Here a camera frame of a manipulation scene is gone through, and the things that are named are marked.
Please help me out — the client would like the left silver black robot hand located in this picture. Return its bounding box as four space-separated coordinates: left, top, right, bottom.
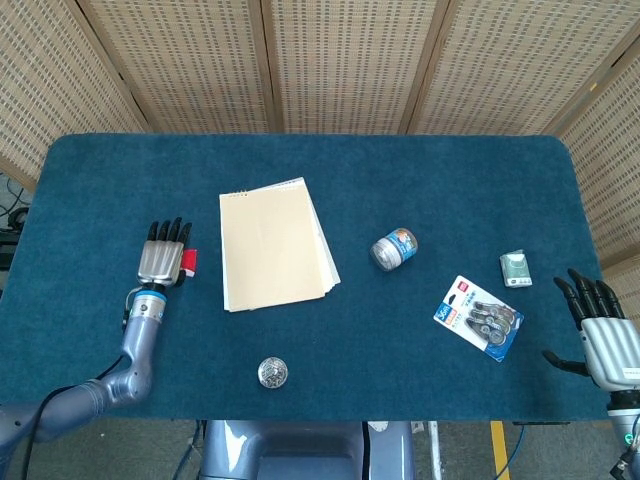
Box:
136 217 194 289

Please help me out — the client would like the black equipment with cables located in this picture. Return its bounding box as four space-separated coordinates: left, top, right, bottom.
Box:
0 172 34 271

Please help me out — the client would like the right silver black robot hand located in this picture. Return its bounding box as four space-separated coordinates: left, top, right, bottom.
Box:
542 267 640 395

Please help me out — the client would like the shiny silver ball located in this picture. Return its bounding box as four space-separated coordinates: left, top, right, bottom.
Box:
257 355 290 389

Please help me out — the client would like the blue carpet table mat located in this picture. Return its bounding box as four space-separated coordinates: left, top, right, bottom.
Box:
0 132 615 423

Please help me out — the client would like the woven bamboo screen panel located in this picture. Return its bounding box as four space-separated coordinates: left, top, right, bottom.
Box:
258 0 452 136
75 0 284 136
403 0 640 137
0 0 152 192
548 29 640 324

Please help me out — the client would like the small green white box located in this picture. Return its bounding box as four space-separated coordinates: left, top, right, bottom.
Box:
498 250 534 289

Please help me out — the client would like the clear jar with blue label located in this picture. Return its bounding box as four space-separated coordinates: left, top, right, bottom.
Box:
368 226 421 273

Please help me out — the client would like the correction tape blister pack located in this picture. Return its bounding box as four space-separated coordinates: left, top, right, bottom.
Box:
432 273 526 363

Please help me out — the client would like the beige paper notepad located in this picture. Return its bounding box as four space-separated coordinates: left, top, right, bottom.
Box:
218 175 343 314

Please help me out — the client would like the blue-grey robot torso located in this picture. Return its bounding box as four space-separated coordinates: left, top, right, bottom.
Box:
198 419 417 480

